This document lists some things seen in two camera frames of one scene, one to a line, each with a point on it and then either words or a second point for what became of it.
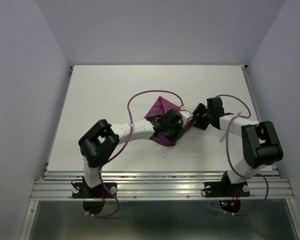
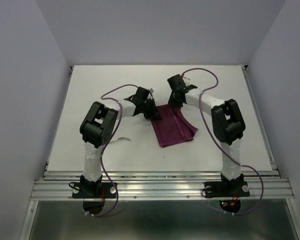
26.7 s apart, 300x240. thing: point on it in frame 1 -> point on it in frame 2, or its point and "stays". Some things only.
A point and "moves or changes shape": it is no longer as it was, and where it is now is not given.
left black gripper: [179, 126] -> [154, 115]
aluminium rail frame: [264, 183] stays
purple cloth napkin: [161, 107] moves or changes shape
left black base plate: [82, 190] stays
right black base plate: [223, 189] stays
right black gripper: [199, 109] -> [172, 102]
